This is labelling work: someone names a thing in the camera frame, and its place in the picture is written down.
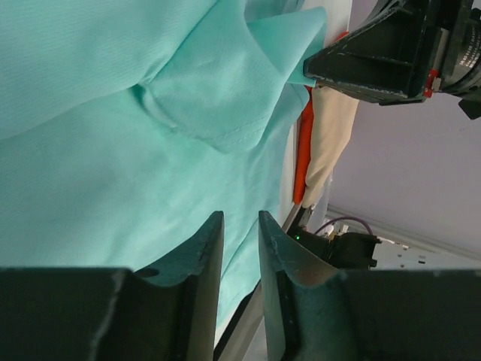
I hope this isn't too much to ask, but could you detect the teal green t shirt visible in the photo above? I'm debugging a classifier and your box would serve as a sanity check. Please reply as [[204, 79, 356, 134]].
[[1, 1, 327, 326]]

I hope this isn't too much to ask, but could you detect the folded beige t shirt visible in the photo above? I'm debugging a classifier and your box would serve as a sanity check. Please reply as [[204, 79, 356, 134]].
[[301, 86, 359, 208]]

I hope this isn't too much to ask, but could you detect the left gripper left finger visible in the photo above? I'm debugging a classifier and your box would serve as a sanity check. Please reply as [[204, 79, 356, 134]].
[[1, 211, 224, 360]]

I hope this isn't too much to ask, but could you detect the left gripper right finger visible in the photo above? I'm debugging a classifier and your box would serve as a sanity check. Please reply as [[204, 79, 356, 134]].
[[259, 211, 480, 360]]

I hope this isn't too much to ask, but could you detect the aluminium frame rail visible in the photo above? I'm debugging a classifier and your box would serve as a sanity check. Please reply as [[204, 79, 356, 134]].
[[326, 202, 481, 272]]

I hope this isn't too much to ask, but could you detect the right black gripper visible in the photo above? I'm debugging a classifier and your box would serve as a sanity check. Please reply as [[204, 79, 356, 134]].
[[304, 1, 480, 120]]

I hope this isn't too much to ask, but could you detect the folded orange t shirt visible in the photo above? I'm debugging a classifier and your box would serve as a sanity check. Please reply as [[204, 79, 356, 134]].
[[292, 32, 352, 205]]

